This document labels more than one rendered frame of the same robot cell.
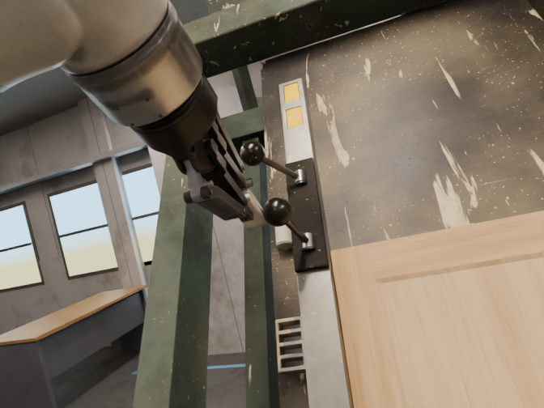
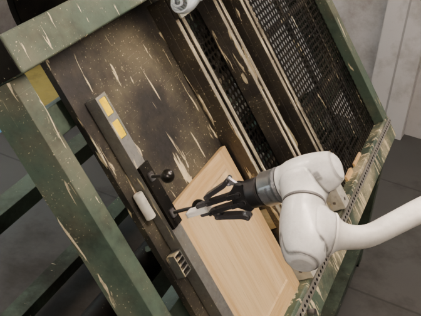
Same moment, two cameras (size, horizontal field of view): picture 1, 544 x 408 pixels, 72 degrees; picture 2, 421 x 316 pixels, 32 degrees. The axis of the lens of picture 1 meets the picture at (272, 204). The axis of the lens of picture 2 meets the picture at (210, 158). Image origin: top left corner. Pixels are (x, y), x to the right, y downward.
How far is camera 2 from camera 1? 1.97 m
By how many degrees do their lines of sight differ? 84
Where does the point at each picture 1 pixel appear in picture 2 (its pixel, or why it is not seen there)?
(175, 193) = (99, 209)
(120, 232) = not seen: outside the picture
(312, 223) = (168, 201)
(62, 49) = not seen: hidden behind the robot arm
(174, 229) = (116, 234)
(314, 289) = (180, 234)
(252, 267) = not seen: hidden behind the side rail
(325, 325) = (190, 247)
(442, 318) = (205, 224)
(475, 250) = (202, 190)
